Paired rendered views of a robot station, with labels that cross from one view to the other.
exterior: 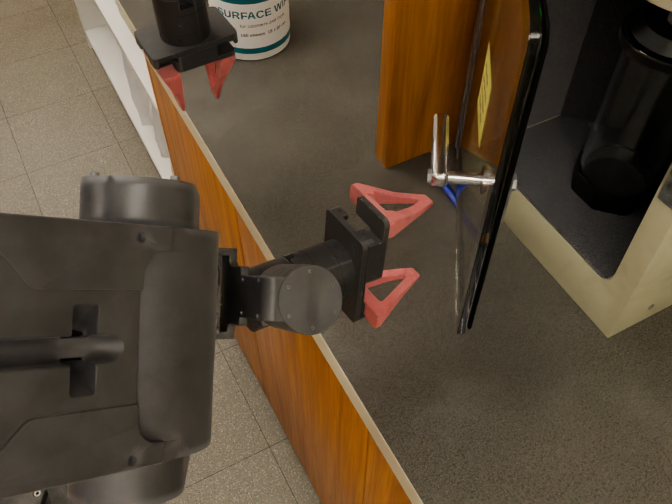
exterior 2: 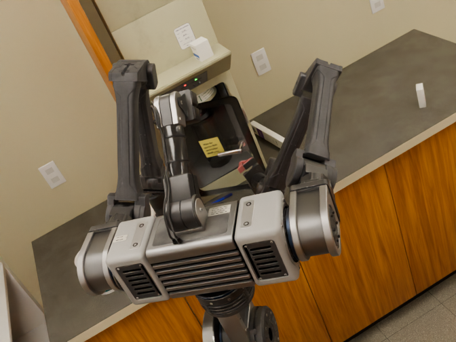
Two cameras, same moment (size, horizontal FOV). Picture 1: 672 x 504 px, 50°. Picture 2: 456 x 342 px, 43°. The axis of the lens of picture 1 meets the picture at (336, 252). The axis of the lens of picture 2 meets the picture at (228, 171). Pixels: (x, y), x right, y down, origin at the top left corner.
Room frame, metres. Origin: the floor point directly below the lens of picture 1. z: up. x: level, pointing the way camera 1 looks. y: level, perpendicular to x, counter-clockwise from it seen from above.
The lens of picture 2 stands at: (0.00, 1.54, 2.26)
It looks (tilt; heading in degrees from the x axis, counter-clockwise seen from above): 33 degrees down; 288
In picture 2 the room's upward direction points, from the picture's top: 24 degrees counter-clockwise
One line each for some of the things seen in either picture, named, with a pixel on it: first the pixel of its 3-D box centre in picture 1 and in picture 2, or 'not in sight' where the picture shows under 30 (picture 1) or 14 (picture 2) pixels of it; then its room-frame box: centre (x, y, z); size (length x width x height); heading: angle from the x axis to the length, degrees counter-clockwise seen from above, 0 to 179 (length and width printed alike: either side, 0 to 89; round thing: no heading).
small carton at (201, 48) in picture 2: not in sight; (201, 49); (0.49, -0.24, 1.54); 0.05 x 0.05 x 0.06; 33
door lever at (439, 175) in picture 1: (457, 151); (231, 149); (0.50, -0.12, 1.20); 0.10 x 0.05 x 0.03; 174
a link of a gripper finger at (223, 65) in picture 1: (199, 68); not in sight; (0.70, 0.16, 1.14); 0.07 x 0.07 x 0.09; 30
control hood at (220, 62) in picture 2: not in sight; (188, 81); (0.57, -0.20, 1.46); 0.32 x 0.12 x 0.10; 28
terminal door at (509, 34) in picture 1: (485, 111); (214, 150); (0.57, -0.15, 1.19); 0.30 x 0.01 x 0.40; 174
